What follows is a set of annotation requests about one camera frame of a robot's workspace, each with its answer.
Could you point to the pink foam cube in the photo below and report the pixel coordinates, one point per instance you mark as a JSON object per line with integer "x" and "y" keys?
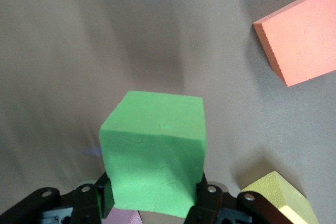
{"x": 123, "y": 218}

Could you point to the orange foam cube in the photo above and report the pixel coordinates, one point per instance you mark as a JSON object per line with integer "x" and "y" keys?
{"x": 302, "y": 43}

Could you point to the green foam cube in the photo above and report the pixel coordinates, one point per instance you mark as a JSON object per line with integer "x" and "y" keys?
{"x": 155, "y": 142}

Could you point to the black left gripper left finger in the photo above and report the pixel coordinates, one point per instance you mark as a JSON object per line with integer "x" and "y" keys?
{"x": 84, "y": 200}

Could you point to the brown paper table cover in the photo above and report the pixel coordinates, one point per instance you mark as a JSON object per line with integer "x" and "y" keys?
{"x": 78, "y": 51}

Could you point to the yellow foam cube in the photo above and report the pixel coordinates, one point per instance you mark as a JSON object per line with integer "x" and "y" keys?
{"x": 288, "y": 200}

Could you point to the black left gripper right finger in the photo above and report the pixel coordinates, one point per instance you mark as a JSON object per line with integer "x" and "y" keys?
{"x": 210, "y": 203}

